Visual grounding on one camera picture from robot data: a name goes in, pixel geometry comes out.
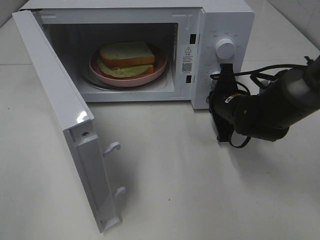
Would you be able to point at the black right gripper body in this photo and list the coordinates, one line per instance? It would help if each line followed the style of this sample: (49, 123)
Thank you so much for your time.
(225, 105)

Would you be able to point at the white microwave door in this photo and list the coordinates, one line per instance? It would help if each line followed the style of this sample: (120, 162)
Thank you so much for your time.
(75, 120)

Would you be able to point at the white timer knob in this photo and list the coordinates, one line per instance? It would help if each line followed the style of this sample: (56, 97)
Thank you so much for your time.
(214, 78)

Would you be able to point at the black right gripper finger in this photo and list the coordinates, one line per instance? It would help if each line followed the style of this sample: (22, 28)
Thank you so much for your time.
(230, 77)
(223, 73)

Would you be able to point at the sandwich with lettuce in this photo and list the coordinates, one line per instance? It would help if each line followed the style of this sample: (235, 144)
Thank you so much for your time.
(126, 59)

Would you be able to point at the upper white power knob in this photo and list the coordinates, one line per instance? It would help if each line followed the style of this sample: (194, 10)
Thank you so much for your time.
(225, 48)

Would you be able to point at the white warning label sticker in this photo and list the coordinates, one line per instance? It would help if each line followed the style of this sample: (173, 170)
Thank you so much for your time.
(187, 53)

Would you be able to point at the white microwave oven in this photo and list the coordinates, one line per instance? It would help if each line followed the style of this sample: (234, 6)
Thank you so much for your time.
(77, 28)

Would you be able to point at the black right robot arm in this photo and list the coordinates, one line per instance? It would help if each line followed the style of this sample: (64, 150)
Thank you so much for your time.
(265, 102)

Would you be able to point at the pink round plate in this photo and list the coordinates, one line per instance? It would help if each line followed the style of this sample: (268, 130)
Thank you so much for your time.
(161, 60)

